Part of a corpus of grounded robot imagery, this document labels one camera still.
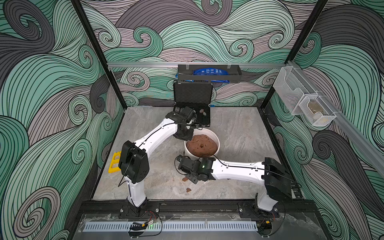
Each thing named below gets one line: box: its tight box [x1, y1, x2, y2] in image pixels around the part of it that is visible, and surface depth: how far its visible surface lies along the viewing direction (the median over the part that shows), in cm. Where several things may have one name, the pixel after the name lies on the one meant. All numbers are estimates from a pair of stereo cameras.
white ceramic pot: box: [201, 128, 220, 158], surface depth 86 cm
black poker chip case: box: [173, 82, 213, 128], surface depth 115 cm
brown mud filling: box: [186, 134, 218, 157], surface depth 87 cm
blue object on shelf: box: [193, 68, 229, 75], surface depth 94 cm
